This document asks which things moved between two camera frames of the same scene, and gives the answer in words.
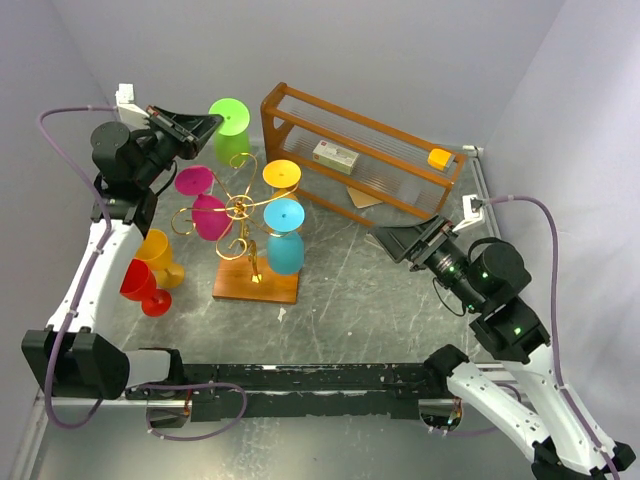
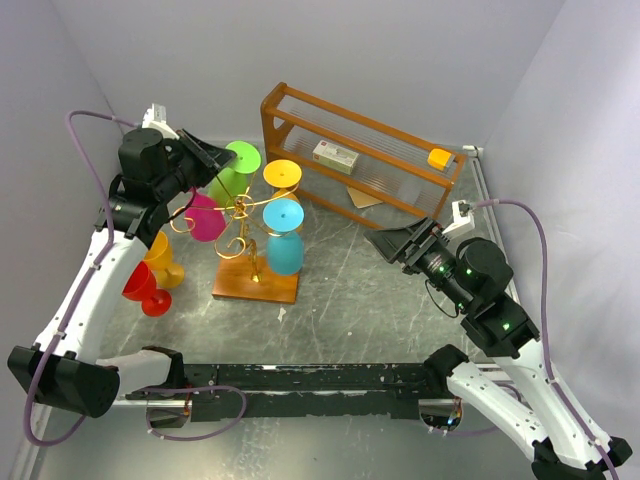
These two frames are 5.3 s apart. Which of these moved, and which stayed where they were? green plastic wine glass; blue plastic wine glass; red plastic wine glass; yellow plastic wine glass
Moved: green plastic wine glass
Stayed: blue plastic wine glass; red plastic wine glass; yellow plastic wine glass
